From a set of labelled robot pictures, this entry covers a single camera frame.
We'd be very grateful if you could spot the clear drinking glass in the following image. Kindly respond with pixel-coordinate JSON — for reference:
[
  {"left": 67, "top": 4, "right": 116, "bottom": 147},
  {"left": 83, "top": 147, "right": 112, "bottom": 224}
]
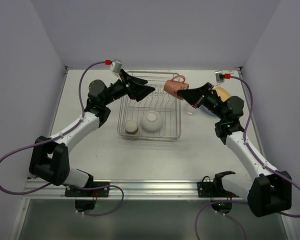
[{"left": 186, "top": 105, "right": 196, "bottom": 115}]

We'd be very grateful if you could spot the pink mug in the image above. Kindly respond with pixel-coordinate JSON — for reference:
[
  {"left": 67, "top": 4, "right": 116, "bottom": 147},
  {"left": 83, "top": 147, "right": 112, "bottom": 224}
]
[{"left": 163, "top": 75, "right": 189, "bottom": 100}]

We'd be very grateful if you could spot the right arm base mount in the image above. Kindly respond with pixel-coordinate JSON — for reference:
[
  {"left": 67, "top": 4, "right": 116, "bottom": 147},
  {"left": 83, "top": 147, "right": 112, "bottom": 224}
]
[{"left": 196, "top": 176, "right": 238, "bottom": 214}]

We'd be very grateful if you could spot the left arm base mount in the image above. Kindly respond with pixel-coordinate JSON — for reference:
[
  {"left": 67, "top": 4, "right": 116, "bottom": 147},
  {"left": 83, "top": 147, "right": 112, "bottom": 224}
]
[{"left": 64, "top": 181, "right": 110, "bottom": 212}]

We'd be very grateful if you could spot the aluminium front rail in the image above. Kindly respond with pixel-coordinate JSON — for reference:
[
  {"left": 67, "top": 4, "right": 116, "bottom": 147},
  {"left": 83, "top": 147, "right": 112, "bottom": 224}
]
[{"left": 22, "top": 178, "right": 286, "bottom": 201}]

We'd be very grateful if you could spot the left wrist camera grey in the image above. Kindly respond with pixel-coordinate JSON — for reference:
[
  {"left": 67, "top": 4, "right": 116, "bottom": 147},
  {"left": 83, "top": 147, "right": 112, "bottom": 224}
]
[{"left": 109, "top": 59, "right": 122, "bottom": 76}]

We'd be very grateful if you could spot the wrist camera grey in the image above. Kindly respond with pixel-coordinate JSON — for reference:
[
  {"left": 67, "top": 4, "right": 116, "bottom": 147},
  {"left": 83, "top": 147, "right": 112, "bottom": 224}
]
[
  {"left": 109, "top": 59, "right": 122, "bottom": 76},
  {"left": 214, "top": 70, "right": 225, "bottom": 88}
]

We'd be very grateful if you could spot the metal wire dish rack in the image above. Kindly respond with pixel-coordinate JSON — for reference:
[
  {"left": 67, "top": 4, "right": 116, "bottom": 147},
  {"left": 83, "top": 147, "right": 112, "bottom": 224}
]
[{"left": 117, "top": 70, "right": 182, "bottom": 142}]

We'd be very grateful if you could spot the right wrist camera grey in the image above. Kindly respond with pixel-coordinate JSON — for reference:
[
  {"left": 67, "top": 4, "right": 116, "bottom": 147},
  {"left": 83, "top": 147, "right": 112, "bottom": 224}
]
[{"left": 214, "top": 70, "right": 225, "bottom": 88}]

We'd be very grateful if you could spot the white and brown cup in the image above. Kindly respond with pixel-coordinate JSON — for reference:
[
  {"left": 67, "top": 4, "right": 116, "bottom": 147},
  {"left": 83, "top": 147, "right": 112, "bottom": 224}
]
[{"left": 124, "top": 120, "right": 139, "bottom": 135}]

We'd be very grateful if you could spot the yellow plate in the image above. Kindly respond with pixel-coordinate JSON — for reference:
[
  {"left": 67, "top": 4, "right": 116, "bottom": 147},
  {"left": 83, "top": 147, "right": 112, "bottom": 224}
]
[{"left": 212, "top": 86, "right": 231, "bottom": 102}]

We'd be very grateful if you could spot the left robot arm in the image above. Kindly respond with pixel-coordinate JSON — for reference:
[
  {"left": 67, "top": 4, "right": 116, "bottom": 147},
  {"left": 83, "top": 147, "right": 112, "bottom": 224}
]
[{"left": 29, "top": 69, "right": 155, "bottom": 189}]

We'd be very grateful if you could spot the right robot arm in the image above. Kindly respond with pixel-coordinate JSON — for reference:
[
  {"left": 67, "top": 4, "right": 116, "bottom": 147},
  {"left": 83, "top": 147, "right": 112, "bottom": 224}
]
[{"left": 176, "top": 82, "right": 292, "bottom": 217}]

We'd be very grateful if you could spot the white bowl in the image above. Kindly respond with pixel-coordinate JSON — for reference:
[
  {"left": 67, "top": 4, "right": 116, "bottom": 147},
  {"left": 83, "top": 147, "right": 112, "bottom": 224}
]
[{"left": 140, "top": 111, "right": 163, "bottom": 133}]

